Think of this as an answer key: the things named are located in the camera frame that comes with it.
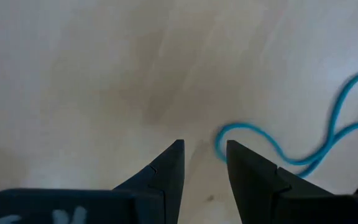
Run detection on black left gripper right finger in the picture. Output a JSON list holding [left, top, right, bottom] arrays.
[[226, 139, 358, 224]]

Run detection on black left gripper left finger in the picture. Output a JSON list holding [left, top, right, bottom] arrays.
[[0, 139, 185, 224]]

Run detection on teal rubber band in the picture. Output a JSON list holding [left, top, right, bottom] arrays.
[[213, 71, 358, 179]]

